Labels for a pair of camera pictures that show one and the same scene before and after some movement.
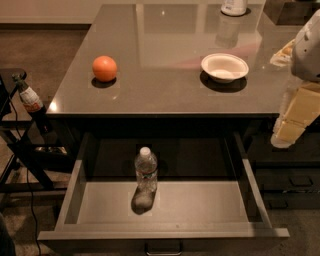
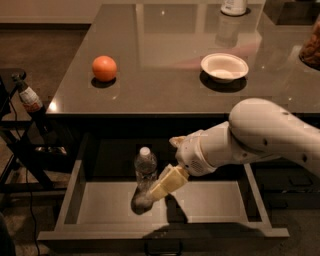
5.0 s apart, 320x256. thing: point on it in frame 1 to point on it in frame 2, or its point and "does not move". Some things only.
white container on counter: (233, 8) does not move
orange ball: (104, 68) does not move
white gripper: (307, 55) to (189, 156)
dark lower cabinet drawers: (286, 178) does not move
